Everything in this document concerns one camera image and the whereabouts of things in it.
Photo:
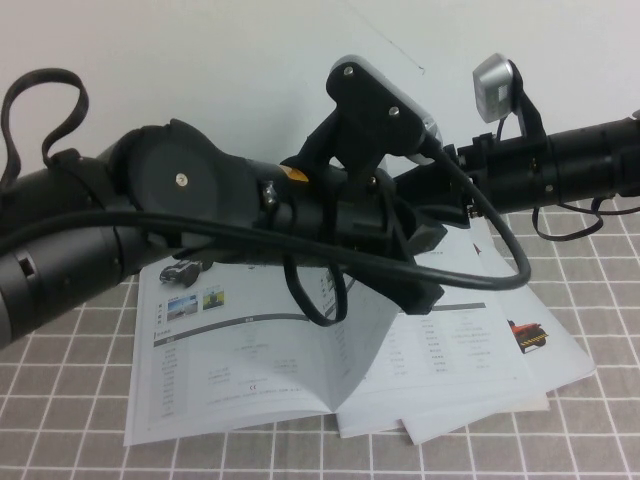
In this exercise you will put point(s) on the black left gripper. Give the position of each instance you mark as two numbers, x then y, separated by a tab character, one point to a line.
360	220

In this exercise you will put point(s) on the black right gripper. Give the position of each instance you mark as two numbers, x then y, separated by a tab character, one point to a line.
505	165

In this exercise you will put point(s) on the white product catalogue book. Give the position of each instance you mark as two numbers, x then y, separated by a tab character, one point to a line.
240	360

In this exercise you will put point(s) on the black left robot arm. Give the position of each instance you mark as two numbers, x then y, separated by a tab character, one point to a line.
50	280

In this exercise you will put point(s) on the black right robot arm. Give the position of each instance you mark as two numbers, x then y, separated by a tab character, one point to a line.
590	160

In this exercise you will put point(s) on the grey white-checked tablecloth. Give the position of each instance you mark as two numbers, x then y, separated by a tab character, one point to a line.
575	425

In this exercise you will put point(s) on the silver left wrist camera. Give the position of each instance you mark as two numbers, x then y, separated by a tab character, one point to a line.
430	130

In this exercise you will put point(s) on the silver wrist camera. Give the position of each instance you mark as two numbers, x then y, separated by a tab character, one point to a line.
430	130
492	85

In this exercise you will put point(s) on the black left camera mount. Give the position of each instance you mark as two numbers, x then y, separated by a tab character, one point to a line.
370	110

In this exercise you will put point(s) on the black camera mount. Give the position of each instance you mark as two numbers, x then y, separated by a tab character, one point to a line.
370	110
530	120

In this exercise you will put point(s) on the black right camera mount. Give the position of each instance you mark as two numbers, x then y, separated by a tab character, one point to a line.
530	120

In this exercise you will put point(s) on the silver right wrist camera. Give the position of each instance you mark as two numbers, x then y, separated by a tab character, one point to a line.
492	85

